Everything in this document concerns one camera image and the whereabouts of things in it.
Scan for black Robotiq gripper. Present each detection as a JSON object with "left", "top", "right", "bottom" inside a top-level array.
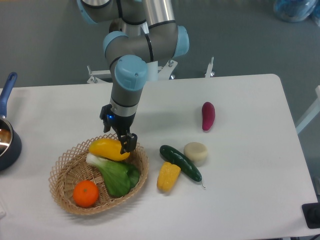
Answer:
[{"left": 99, "top": 104, "right": 138, "bottom": 154}]

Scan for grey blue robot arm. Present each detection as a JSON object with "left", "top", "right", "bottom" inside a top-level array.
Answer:
[{"left": 77, "top": 0, "right": 190, "bottom": 154}]

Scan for woven wicker basket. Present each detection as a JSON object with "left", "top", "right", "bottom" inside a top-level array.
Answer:
[{"left": 48, "top": 133, "right": 149, "bottom": 216}]

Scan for green bok choy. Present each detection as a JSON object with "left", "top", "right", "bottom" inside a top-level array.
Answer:
[{"left": 86, "top": 153, "right": 140, "bottom": 198}]

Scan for yellow bell pepper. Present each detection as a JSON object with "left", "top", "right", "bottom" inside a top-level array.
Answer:
[{"left": 157, "top": 161, "right": 181, "bottom": 192}]

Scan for orange tangerine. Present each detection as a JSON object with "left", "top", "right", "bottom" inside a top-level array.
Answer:
[{"left": 72, "top": 180, "right": 99, "bottom": 208}]

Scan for dark green cucumber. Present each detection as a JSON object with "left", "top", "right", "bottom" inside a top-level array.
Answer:
[{"left": 159, "top": 145, "right": 204, "bottom": 188}]

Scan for cream round cake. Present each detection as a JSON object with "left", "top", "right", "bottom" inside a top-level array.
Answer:
[{"left": 183, "top": 142, "right": 208, "bottom": 167}]

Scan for purple sweet potato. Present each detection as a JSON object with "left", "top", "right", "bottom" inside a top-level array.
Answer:
[{"left": 201, "top": 101, "right": 216, "bottom": 131}]

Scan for blue saucepan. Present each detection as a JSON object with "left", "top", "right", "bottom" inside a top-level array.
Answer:
[{"left": 0, "top": 72, "right": 22, "bottom": 171}]

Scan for blue plastic bag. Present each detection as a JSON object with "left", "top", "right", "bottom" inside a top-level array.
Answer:
[{"left": 273, "top": 0, "right": 320, "bottom": 27}]

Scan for black device at edge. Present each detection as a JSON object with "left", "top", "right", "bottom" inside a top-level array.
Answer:
[{"left": 301, "top": 202, "right": 320, "bottom": 229}]

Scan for white frame at right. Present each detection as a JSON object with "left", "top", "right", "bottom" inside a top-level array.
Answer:
[{"left": 295, "top": 85, "right": 320, "bottom": 135}]

